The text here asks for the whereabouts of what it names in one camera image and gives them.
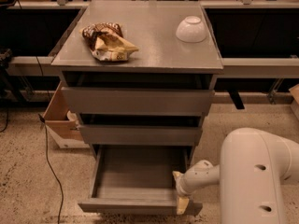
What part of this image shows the crumpled brown snack bag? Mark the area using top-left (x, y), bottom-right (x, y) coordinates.
top-left (80, 22), bottom-right (138, 62)

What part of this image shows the black bracket under rail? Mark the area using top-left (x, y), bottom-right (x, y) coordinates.
top-left (229, 91), bottom-right (245, 109)

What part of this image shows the grey middle drawer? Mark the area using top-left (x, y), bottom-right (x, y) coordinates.
top-left (79, 114), bottom-right (202, 146)

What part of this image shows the grey drawer cabinet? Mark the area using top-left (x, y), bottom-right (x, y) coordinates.
top-left (50, 0), bottom-right (224, 161)

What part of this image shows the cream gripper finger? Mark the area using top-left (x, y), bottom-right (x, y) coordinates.
top-left (177, 196), bottom-right (190, 215)

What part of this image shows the white upturned bowl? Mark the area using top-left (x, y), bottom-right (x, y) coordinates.
top-left (176, 16), bottom-right (206, 43)

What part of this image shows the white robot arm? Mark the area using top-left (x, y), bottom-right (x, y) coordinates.
top-left (173, 128), bottom-right (299, 224)

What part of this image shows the grey top drawer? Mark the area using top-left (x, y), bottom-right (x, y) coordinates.
top-left (61, 72), bottom-right (216, 117)

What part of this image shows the grey bottom drawer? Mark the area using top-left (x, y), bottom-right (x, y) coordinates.
top-left (78, 145), bottom-right (204, 217)

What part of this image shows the black cable on floor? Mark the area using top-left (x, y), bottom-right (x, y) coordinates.
top-left (37, 113), bottom-right (64, 224)

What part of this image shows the grey drawer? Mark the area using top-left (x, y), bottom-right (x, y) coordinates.
top-left (61, 72), bottom-right (216, 117)
top-left (79, 114), bottom-right (202, 146)
top-left (78, 145), bottom-right (204, 217)

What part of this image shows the open cardboard box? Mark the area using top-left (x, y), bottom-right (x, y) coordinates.
top-left (43, 83), bottom-right (89, 148)

